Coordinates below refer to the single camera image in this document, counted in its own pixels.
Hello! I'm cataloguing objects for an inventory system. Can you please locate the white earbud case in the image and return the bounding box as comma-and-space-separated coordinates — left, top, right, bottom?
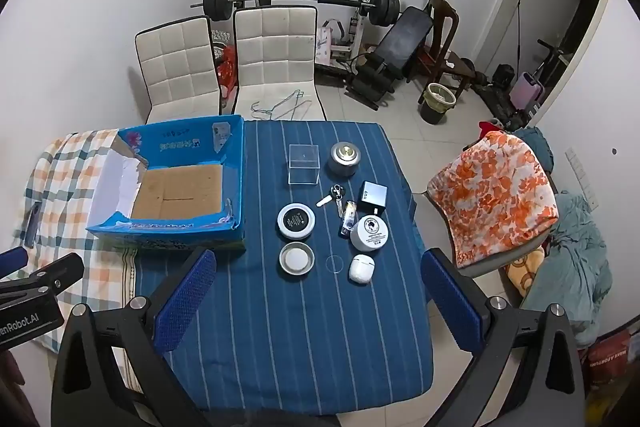
347, 255, 376, 284

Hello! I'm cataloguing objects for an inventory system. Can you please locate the white door frame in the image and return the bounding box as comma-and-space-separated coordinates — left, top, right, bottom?
502, 0, 616, 148

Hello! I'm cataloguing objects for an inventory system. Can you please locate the orange and teal plaid cloth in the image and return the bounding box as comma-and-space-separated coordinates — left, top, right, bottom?
22, 129, 146, 393

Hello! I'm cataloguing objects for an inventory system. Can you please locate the lilac plastic container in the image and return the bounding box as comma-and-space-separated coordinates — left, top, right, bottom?
510, 72, 543, 110

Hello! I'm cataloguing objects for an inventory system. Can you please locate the galaxy print tube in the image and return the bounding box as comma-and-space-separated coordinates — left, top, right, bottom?
339, 201, 357, 239

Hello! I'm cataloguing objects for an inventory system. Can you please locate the brown wooden chair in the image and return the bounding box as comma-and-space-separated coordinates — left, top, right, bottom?
415, 0, 476, 92

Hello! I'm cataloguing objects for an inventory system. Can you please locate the round tin with black lid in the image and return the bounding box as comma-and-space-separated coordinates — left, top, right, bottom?
277, 203, 317, 240

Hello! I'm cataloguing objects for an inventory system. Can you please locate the light teal blanket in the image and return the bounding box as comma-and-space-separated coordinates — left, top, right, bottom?
520, 192, 613, 348

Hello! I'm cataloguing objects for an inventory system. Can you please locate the red plastic bag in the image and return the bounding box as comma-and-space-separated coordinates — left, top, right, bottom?
216, 46, 240, 88

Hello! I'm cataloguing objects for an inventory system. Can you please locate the blue striped tablecloth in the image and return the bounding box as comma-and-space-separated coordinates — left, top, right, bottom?
132, 119, 436, 415

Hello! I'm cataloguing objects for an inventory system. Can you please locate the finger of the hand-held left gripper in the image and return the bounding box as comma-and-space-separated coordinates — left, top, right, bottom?
0, 253, 84, 308
0, 247, 29, 280

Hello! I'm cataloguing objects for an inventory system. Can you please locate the black and cream bucket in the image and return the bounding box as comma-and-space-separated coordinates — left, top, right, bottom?
419, 82, 457, 124

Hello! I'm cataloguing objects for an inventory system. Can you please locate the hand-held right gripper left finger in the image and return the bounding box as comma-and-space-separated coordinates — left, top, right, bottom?
51, 248, 218, 427

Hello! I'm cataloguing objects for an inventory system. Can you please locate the mop stick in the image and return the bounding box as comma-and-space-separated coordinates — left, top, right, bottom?
515, 0, 523, 72

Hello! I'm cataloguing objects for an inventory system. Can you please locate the yellow cartoon blanket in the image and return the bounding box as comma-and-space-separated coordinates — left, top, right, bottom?
502, 249, 548, 298

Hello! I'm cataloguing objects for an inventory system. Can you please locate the grey square box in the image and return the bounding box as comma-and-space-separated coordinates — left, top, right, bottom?
359, 180, 390, 217

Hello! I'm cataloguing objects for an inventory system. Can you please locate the pink and white paper bag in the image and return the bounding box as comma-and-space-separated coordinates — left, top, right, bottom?
315, 24, 333, 62

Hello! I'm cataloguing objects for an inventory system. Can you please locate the clear acrylic box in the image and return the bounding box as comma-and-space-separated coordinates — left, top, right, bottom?
288, 144, 321, 188

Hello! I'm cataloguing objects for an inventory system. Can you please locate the white wire hanger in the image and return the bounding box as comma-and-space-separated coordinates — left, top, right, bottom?
277, 99, 313, 122

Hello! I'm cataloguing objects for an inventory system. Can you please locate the teal wire hanger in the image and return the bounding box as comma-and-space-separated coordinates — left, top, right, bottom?
250, 89, 306, 120

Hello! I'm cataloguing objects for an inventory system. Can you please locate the black weight bench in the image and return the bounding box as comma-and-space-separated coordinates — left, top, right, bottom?
345, 6, 433, 110

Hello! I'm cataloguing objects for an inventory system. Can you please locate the dark teal garment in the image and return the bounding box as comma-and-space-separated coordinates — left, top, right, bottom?
515, 127, 553, 172

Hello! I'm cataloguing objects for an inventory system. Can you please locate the black exercise machine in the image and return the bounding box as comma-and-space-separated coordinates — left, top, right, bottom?
475, 39, 576, 128

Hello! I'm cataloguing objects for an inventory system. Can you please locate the white padded chair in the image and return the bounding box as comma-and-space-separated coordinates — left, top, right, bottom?
231, 6, 328, 122
134, 15, 223, 125

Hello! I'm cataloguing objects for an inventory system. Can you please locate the key with black head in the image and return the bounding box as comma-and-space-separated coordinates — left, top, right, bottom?
315, 184, 346, 208

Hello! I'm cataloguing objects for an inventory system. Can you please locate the black barbell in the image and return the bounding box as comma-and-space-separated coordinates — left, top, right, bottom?
202, 0, 401, 28

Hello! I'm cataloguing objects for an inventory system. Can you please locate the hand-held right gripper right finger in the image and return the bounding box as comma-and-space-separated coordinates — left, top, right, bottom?
421, 248, 586, 427

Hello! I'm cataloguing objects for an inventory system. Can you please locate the red printed bag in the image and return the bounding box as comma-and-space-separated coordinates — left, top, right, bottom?
582, 329, 633, 395

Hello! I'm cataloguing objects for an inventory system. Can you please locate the blue cardboard box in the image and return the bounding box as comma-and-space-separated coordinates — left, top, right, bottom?
86, 114, 247, 253

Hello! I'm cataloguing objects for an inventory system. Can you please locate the white jar with label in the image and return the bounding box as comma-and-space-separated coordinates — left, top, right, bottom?
349, 214, 388, 253

